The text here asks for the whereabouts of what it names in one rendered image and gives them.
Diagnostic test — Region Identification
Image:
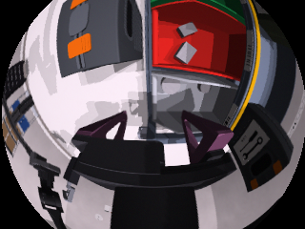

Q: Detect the yellow flat bar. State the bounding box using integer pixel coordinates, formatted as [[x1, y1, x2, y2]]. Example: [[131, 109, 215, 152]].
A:
[[230, 0, 260, 130]]

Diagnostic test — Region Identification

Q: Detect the red open bin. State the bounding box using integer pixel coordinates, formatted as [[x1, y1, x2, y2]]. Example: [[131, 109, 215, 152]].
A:
[[152, 0, 246, 81]]

